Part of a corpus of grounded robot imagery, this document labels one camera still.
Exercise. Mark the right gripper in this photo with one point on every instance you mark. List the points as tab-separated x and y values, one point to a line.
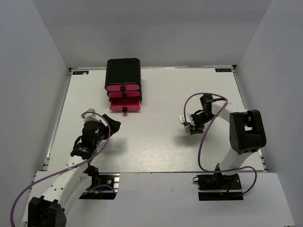
196	130

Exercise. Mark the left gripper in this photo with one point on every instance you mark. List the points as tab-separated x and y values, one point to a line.
114	126

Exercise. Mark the white eraser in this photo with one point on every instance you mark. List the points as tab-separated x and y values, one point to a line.
187	128

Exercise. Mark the pink bottom drawer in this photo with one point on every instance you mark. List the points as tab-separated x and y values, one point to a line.
131	104

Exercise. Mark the pink drawer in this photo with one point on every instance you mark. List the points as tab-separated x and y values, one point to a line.
131	104
122	87
126	94

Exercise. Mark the pink top drawer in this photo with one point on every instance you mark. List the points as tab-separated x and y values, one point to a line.
122	87

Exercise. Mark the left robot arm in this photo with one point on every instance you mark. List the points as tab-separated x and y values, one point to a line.
79	176

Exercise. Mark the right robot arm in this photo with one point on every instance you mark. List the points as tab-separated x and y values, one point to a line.
246	130

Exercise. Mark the black drawer cabinet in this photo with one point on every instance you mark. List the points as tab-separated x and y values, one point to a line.
124	71

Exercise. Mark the right corner label sticker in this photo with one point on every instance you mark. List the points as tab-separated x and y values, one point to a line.
223	70

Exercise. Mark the corner label sticker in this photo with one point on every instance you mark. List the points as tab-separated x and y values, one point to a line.
223	70
83	72

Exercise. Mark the left corner label sticker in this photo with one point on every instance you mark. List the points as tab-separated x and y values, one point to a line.
83	72

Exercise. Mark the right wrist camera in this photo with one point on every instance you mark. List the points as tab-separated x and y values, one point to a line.
186	120

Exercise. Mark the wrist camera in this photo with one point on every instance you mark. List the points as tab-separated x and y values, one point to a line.
186	120
89	115

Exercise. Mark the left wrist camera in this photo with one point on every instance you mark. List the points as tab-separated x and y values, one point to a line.
89	115

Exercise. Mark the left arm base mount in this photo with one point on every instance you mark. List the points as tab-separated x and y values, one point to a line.
104	188

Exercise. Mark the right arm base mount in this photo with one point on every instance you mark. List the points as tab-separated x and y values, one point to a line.
218	187

